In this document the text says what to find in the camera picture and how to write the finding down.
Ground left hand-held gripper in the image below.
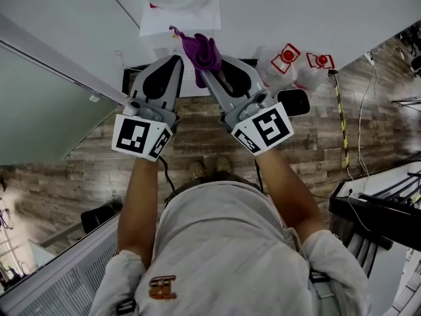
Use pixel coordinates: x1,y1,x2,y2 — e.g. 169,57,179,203
111,55,186,163

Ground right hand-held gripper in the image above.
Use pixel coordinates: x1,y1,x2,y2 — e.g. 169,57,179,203
198,55,295,157

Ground purple cloth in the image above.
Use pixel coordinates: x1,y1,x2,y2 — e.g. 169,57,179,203
168,24,223,89

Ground white water dispenser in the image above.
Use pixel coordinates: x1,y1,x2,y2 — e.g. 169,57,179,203
139,0,222,98

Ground person's right forearm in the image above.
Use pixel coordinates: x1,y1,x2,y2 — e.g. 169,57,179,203
255,148,326,243

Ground person's left forearm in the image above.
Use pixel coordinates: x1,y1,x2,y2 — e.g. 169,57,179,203
116,155,166,270

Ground empty jug with red cap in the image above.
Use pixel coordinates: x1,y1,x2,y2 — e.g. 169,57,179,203
255,43,302,91
295,51,335,95

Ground person's right brown shoe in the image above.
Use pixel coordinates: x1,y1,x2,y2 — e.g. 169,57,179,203
214,156,234,174

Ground person's brown shoe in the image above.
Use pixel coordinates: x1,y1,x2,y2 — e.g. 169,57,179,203
214,156,234,174
188,160,205,181

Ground person's left brown shoe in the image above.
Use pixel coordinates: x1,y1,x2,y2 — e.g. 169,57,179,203
188,160,205,181

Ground person's olive trousers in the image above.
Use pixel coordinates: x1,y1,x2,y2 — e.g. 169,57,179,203
163,172,264,205

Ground yellow black striped pole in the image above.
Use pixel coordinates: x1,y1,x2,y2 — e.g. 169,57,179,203
333,73,351,170

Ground frosted glass door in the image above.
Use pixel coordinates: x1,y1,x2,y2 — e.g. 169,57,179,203
0,40,126,166

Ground black bag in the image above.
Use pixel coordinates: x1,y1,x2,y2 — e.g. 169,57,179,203
80,201,123,235

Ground person's grey shirt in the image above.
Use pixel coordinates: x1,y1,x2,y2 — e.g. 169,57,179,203
88,180,373,316

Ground black metal rack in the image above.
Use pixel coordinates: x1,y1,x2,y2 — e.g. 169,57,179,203
328,169,421,276

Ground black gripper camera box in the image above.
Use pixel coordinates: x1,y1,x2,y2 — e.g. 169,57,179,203
276,88,311,117

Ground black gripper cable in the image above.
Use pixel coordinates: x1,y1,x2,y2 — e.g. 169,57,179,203
159,155,177,194
253,158,268,196

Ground white cable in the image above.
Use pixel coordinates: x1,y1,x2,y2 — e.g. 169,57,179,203
345,46,380,181

